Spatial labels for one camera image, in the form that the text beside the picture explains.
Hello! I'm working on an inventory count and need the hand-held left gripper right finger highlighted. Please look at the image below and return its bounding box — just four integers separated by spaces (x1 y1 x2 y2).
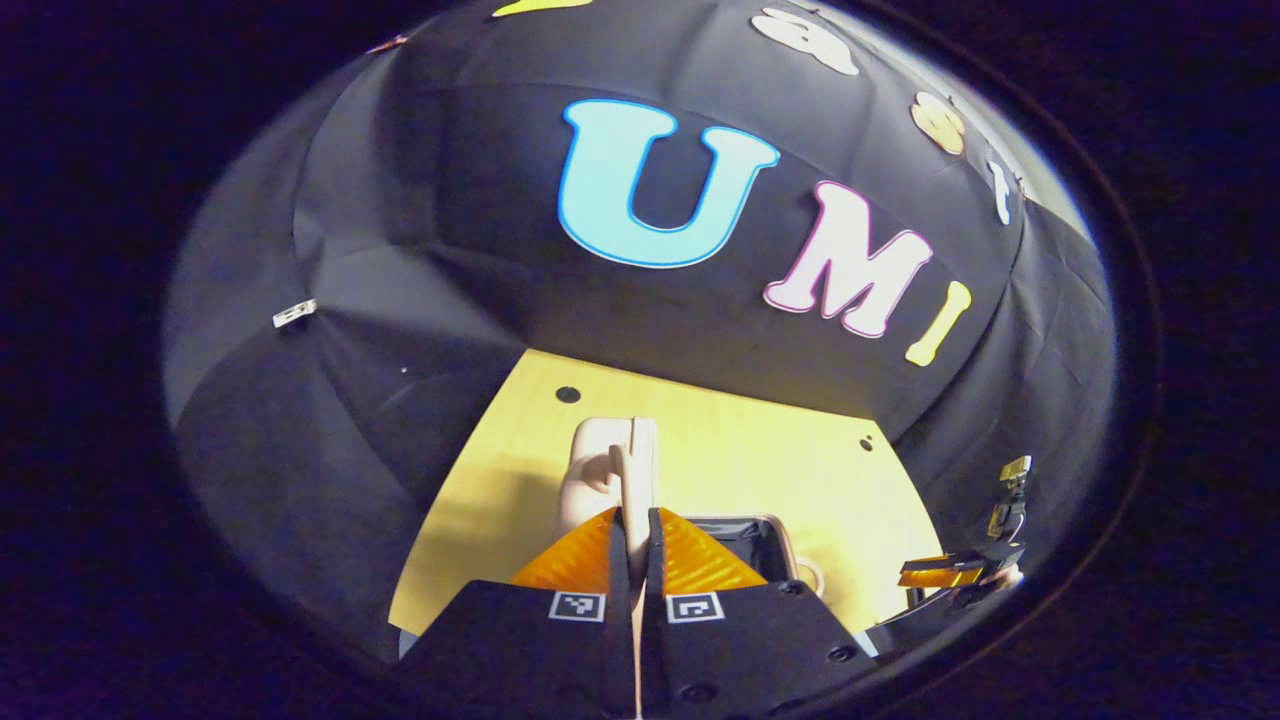
643 507 883 719

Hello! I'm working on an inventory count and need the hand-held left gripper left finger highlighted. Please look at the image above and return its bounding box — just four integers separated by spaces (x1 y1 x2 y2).
395 508 633 719

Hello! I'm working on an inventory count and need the beige pink suitcase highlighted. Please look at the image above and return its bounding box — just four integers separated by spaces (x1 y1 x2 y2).
555 417 829 601

